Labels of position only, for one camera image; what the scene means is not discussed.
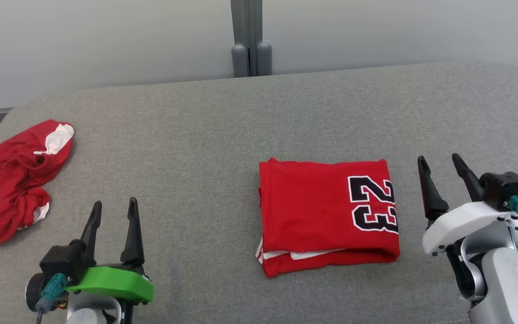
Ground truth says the teal left camera connector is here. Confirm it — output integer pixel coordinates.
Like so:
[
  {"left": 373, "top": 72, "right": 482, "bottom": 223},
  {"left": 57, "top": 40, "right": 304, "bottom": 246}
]
[{"left": 34, "top": 273, "right": 69, "bottom": 314}]

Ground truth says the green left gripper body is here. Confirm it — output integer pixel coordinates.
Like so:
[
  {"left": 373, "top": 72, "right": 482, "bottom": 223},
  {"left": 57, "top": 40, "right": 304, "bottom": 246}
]
[{"left": 63, "top": 265, "right": 155, "bottom": 304}]

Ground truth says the red jersey with white sleeves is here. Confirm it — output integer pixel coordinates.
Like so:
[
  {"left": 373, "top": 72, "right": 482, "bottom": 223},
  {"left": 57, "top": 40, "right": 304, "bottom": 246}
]
[{"left": 255, "top": 157, "right": 401, "bottom": 279}]

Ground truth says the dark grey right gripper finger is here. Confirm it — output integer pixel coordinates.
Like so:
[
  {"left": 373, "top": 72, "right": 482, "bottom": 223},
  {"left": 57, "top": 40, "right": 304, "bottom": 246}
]
[
  {"left": 417, "top": 155, "right": 450, "bottom": 222},
  {"left": 451, "top": 153, "right": 485, "bottom": 203}
]

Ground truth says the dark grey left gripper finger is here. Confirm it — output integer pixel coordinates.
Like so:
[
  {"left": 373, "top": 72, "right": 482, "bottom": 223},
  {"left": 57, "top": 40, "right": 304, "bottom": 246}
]
[
  {"left": 80, "top": 201, "right": 103, "bottom": 267},
  {"left": 120, "top": 197, "right": 145, "bottom": 267}
]

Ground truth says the grey metal partition post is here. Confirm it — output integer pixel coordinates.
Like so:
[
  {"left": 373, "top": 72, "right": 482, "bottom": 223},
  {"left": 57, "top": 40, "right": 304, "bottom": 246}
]
[{"left": 230, "top": 0, "right": 272, "bottom": 78}]

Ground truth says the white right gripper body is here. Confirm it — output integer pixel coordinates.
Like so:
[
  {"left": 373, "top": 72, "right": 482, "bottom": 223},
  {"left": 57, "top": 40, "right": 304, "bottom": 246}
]
[{"left": 422, "top": 201, "right": 518, "bottom": 257}]

